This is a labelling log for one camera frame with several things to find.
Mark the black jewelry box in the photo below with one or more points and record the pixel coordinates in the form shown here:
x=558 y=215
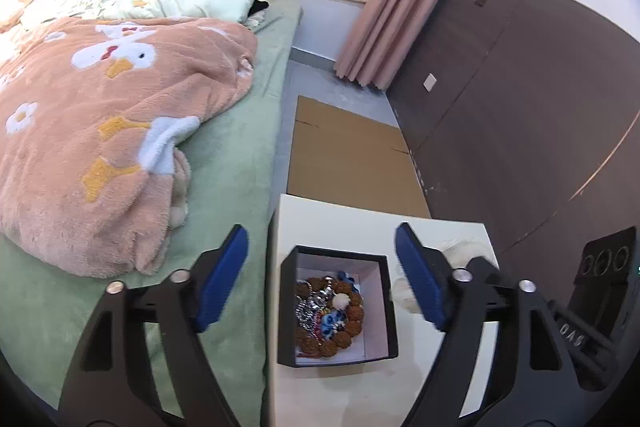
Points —
x=330 y=363

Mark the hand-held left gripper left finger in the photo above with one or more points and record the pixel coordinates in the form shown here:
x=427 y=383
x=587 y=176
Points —
x=225 y=277

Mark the white wall socket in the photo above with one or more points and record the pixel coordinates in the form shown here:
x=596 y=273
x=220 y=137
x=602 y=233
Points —
x=429 y=83

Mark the white pompom charm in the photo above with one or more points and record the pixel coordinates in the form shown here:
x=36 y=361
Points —
x=341 y=302

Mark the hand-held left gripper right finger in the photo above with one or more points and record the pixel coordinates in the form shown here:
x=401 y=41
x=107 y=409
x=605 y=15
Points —
x=420 y=277

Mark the green bed sheet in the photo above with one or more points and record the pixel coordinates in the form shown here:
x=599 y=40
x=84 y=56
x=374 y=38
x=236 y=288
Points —
x=235 y=167

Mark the pink duck print blanket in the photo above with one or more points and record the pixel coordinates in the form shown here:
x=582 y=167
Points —
x=100 y=132

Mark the flat cardboard sheet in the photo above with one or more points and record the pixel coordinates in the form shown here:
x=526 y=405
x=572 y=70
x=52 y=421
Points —
x=345 y=157

